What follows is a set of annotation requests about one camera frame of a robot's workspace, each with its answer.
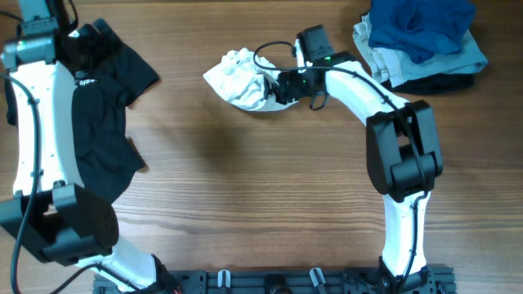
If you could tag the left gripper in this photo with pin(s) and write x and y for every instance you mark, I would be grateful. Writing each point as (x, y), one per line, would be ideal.
(94, 37)

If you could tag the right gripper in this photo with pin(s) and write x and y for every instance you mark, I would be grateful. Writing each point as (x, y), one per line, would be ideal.
(298, 86)

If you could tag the white t-shirt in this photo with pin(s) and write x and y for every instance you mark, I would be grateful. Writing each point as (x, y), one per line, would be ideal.
(243, 84)

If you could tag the black t-shirt with logo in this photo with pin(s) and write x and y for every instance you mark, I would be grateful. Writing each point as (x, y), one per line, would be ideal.
(72, 126)

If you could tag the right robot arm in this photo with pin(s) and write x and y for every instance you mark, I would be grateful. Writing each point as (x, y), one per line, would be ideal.
(403, 156)

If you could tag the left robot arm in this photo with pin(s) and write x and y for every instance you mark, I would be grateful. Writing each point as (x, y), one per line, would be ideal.
(68, 224)

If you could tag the light grey-blue folded shirt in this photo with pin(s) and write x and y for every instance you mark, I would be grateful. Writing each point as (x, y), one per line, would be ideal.
(396, 67)

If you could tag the dark blue folded shirt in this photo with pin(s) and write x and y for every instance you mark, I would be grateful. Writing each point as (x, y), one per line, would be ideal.
(420, 28)

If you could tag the black folded shirt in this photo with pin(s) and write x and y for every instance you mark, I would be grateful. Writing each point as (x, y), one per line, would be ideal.
(433, 85)

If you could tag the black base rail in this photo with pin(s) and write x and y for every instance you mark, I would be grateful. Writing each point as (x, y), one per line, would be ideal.
(433, 279)

